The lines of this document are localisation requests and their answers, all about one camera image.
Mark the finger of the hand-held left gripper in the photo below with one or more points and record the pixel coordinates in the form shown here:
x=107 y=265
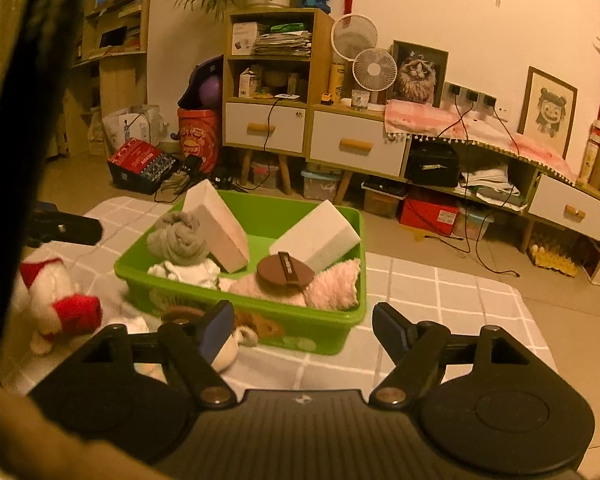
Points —
x=70 y=230

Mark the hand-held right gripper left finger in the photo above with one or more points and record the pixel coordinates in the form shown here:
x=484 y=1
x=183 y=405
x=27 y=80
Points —
x=217 y=327

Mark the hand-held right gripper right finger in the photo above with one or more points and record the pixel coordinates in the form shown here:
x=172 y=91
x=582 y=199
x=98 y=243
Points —
x=391 y=332

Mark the cream teddy bear blue dress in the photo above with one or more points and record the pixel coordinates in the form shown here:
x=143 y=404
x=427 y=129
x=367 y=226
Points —
x=232 y=347

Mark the white cloth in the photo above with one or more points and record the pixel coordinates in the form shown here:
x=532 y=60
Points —
x=185 y=272
x=130 y=324

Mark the red white santa plush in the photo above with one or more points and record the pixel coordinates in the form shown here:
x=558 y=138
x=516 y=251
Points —
x=55 y=305

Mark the pink fluffy plush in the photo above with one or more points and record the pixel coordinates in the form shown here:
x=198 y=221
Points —
x=330 y=285

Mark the green plastic storage bin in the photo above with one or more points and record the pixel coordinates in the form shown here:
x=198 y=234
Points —
x=305 y=322

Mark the grey towel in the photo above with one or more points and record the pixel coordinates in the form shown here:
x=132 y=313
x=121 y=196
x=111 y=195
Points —
x=177 y=242

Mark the pink white foam block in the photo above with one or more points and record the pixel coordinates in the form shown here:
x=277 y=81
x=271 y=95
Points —
x=215 y=230

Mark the white shopping bag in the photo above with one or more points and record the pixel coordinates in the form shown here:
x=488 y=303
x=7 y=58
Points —
x=130 y=127

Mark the red cardboard box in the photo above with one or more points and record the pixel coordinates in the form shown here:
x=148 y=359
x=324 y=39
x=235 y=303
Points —
x=427 y=214

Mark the brown box black lid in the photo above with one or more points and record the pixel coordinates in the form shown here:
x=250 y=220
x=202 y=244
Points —
x=384 y=199

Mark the small clear storage box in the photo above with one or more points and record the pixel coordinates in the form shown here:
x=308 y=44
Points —
x=265 y=174

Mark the clear blue-lid storage box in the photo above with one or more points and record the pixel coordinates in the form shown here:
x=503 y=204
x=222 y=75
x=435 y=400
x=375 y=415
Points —
x=322 y=186

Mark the black bag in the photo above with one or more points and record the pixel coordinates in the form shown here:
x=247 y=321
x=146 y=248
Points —
x=432 y=162

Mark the stack of white papers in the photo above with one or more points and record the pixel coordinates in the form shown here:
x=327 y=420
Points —
x=485 y=182

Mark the yellow egg tray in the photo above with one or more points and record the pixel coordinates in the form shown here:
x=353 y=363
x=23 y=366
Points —
x=552 y=256

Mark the long wooden low cabinet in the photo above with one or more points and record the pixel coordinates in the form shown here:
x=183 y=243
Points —
x=505 y=180

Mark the purple ball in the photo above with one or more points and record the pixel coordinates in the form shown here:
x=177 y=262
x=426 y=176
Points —
x=210 y=88

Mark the wooden bookshelf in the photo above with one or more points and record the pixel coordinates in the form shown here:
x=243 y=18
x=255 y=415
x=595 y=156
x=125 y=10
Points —
x=115 y=25

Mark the pink patterned cabinet cloth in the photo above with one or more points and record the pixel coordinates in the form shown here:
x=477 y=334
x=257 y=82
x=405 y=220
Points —
x=430 y=117

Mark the white cup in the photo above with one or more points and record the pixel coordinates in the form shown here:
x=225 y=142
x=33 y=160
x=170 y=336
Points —
x=359 y=99

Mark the yellow bottle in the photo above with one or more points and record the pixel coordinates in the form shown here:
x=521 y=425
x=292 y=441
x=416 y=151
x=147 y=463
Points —
x=336 y=82

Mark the framed cat picture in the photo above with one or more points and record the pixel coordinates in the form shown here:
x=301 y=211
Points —
x=420 y=75

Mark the small white carton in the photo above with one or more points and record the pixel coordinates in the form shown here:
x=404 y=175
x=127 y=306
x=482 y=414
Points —
x=245 y=38

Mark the tall wooden shelf cabinet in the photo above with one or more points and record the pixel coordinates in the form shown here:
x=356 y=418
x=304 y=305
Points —
x=275 y=70

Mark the small white desk fan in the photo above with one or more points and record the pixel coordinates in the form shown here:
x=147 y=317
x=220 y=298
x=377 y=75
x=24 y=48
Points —
x=375 y=70

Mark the yellow printed tall box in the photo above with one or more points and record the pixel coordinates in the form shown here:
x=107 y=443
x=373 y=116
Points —
x=592 y=152

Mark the framed girl drawing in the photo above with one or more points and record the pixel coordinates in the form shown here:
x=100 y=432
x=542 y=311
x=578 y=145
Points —
x=550 y=105

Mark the stack of grey papers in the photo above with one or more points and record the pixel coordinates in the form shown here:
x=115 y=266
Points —
x=282 y=43

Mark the large white desk fan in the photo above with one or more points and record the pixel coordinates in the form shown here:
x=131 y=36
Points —
x=352 y=35

